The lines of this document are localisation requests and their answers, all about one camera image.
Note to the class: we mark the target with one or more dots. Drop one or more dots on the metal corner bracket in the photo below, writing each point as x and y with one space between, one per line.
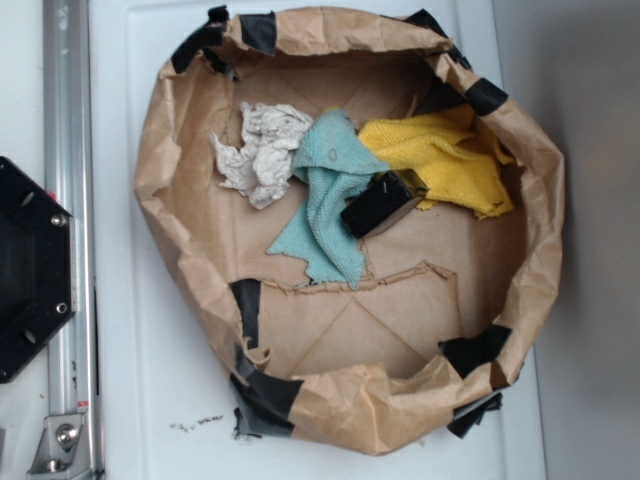
63 449

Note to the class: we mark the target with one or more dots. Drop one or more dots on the yellow microfiber cloth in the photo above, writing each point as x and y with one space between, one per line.
452 152

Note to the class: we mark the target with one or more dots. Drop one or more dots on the aluminium extrusion rail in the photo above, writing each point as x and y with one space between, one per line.
73 352

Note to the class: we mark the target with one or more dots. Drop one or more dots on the brown paper bag bin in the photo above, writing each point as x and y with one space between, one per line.
448 304

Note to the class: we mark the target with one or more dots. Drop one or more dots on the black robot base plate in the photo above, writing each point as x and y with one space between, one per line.
36 269

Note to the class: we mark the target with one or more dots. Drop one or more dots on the crumpled white cloth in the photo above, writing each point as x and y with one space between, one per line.
261 168

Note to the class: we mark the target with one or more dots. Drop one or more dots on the black box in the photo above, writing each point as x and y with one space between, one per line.
388 198

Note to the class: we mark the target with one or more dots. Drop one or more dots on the light blue microfiber cloth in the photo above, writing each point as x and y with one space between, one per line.
336 166

